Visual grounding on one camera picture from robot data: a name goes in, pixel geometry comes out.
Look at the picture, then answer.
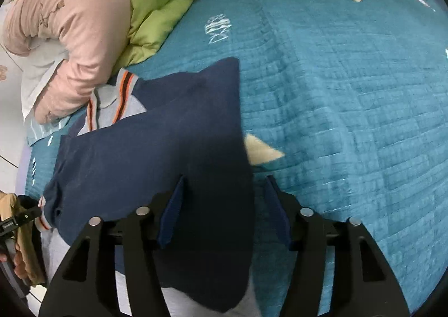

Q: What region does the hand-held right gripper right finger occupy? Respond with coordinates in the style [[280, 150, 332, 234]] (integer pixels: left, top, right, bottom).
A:
[[263, 175, 411, 317]]

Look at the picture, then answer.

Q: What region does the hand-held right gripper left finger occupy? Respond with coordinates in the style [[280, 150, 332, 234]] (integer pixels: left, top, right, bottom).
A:
[[38, 175, 188, 317]]

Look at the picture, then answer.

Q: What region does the navy and grey striped sweater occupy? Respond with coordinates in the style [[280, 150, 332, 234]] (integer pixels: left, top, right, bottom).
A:
[[38, 57, 261, 317]]

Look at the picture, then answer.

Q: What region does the person's left hand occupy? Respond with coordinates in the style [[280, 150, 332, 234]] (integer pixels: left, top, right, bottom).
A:
[[0, 253, 26, 280]]

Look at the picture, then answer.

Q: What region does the teal quilted bedspread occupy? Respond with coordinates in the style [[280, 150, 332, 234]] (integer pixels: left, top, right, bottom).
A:
[[25, 0, 448, 316]]

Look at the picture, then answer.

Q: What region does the white pillow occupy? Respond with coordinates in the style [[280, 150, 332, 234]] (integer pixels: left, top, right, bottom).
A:
[[20, 47, 71, 129]]

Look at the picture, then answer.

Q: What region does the pink embroidered comforter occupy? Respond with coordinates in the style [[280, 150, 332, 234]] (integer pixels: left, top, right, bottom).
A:
[[1, 0, 135, 125]]

